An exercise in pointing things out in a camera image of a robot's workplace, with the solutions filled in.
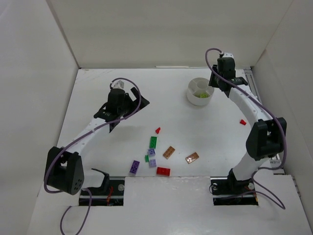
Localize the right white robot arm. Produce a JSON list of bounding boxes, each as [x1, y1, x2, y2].
[[209, 54, 287, 195]]

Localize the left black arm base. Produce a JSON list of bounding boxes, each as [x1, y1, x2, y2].
[[79, 168, 125, 207]]

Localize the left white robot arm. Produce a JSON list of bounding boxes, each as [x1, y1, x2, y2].
[[44, 85, 150, 195]]

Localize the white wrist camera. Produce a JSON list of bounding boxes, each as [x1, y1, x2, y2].
[[110, 80, 124, 90], [219, 51, 234, 59]]

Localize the dark purple lego brick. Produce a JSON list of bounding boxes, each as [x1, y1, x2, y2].
[[129, 160, 140, 175]]

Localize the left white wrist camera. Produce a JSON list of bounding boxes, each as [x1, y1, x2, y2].
[[110, 80, 124, 90]]

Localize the brown orange lego plate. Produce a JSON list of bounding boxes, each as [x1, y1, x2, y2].
[[185, 152, 199, 164]]

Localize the white round divided container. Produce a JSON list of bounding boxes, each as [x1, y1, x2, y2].
[[186, 77, 214, 106]]

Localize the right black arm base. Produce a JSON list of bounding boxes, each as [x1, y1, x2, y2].
[[209, 170, 258, 206]]

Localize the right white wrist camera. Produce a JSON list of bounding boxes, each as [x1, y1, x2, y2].
[[219, 51, 234, 59]]

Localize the light purple lego brick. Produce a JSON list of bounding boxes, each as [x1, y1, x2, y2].
[[147, 148, 156, 157]]

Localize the red rectangular lego brick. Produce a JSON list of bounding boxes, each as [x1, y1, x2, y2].
[[156, 167, 171, 177]]

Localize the pale lavender lego brick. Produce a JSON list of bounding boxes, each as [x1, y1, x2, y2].
[[149, 159, 157, 168]]

